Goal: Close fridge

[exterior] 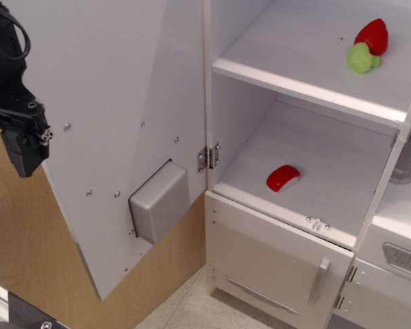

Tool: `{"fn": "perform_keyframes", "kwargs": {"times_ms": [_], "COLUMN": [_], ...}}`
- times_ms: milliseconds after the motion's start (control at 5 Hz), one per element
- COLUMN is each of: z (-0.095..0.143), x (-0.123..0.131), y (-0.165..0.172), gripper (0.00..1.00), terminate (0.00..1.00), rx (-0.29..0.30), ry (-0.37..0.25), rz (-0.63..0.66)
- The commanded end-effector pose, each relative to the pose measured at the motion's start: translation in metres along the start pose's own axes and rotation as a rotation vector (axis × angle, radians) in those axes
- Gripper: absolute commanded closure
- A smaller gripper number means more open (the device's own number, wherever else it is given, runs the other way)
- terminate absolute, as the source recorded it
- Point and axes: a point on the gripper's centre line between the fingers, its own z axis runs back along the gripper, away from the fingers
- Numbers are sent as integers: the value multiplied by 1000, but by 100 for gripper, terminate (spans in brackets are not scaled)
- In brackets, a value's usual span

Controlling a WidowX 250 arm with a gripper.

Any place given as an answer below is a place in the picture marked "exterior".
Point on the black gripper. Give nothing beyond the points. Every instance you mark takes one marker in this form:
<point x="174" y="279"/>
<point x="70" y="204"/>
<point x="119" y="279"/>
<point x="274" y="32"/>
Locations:
<point x="27" y="144"/>

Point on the white fridge door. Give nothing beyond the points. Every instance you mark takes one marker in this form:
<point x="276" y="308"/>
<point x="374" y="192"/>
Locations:
<point x="123" y="88"/>

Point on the white toy fridge cabinet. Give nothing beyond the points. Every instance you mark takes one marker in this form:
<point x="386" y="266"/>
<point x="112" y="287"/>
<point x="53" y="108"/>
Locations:
<point x="280" y="92"/>

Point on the grey dispenser box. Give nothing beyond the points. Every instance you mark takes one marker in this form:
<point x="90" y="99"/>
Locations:
<point x="160" y="202"/>

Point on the silver door hinge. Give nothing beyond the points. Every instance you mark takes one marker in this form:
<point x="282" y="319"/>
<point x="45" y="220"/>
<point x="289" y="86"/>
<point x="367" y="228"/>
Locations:
<point x="208" y="158"/>

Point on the white lower freezer door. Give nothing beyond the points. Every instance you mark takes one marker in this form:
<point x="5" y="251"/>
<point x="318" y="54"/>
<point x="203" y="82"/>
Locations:
<point x="269" y="264"/>

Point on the red white toy sushi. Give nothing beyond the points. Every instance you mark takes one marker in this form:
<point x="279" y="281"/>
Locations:
<point x="282" y="178"/>

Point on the white door latch catch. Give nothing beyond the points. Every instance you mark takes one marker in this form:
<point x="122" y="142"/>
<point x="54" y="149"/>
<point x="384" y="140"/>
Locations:
<point x="317" y="224"/>

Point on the green toy broccoli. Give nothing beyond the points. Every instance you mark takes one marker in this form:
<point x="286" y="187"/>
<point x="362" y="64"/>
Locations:
<point x="360" y="59"/>

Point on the brass lower oven hinge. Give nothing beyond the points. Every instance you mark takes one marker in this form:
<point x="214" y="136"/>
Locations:
<point x="339" y="302"/>

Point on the brass oven door hinge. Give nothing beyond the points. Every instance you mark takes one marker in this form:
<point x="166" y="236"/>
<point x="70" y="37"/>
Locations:
<point x="351" y="274"/>

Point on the red toy strawberry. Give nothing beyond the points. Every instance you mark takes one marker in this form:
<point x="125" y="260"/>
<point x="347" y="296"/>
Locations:
<point x="375" y="35"/>

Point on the white toy oven unit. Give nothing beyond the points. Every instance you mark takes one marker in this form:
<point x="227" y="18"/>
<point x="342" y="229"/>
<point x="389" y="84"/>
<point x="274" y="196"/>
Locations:
<point x="380" y="295"/>

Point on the grey oven vent panel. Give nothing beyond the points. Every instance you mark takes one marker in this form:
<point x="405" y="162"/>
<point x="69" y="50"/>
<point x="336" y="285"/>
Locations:
<point x="397" y="257"/>

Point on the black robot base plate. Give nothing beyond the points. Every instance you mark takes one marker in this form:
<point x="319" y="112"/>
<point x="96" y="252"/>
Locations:
<point x="25" y="315"/>

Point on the silver freezer door handle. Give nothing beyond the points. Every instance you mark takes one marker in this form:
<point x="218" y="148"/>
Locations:
<point x="318" y="281"/>

